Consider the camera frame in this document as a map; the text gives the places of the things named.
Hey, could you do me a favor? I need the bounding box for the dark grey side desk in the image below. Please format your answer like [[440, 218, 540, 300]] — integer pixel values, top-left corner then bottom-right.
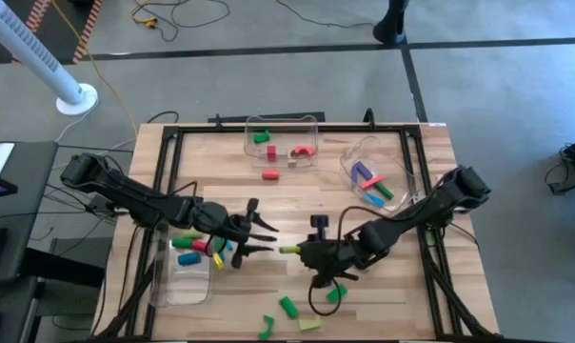
[[0, 141, 60, 285]]

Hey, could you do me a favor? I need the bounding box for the green half cylinder block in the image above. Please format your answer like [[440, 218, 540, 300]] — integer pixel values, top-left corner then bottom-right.
[[278, 295, 300, 320]]

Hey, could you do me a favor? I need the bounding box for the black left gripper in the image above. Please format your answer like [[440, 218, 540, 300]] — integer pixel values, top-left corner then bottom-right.
[[223, 198, 280, 269]]

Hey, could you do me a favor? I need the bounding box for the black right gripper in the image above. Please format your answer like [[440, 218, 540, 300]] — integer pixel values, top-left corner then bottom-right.
[[296, 239, 360, 290]]

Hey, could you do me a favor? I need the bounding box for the white tower fan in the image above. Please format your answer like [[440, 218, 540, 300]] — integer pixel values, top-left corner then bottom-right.
[[0, 0, 99, 117]]

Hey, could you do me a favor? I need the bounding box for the yellow floor cable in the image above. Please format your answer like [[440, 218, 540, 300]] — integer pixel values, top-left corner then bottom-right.
[[51, 0, 139, 137]]

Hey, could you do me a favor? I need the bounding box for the yellow plug cable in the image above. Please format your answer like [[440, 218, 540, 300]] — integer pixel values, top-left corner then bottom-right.
[[129, 0, 159, 30]]

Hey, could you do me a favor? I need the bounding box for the black floor cable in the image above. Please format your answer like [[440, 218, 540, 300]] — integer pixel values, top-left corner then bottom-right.
[[132, 0, 231, 43], [275, 0, 379, 30]]

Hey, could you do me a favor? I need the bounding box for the black orange-striped floor mat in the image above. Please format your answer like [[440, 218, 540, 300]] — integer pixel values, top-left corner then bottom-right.
[[0, 0, 103, 66]]

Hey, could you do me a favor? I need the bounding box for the clear plastic bin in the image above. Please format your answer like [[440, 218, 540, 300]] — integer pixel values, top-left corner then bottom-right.
[[243, 114, 319, 169], [339, 136, 415, 214], [147, 216, 213, 306]]

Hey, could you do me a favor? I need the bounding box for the black stand base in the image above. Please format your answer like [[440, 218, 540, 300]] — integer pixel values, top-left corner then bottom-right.
[[372, 0, 410, 47]]

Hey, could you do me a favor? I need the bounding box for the black mounting bar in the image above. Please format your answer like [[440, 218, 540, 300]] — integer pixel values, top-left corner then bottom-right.
[[207, 111, 327, 126]]

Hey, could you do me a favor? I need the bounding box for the thin red plank block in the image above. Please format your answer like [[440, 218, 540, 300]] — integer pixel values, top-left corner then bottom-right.
[[359, 174, 387, 191]]

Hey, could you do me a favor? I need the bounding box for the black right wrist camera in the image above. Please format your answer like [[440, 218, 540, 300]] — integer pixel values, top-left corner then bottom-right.
[[309, 213, 330, 241]]

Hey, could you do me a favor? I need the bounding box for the black table cable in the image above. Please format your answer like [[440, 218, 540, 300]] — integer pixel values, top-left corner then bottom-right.
[[147, 111, 180, 126]]

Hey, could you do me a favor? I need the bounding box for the blue cylinder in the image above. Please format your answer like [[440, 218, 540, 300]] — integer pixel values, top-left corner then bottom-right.
[[362, 192, 387, 209]]

